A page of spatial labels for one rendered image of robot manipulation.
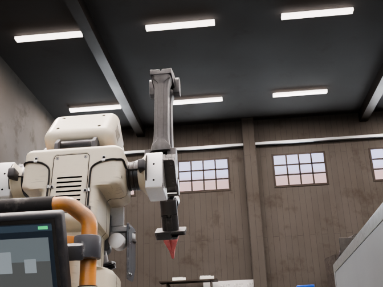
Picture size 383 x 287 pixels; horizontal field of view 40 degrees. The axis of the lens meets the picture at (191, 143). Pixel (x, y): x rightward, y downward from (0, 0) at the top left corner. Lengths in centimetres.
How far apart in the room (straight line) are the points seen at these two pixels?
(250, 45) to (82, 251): 938
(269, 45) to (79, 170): 902
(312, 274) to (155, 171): 1125
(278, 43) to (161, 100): 861
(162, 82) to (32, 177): 58
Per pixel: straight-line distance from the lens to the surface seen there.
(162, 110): 175
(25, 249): 103
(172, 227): 179
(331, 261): 1171
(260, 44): 1027
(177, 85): 190
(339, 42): 1062
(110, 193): 149
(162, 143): 168
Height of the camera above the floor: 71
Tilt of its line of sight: 21 degrees up
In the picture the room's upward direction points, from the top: 2 degrees counter-clockwise
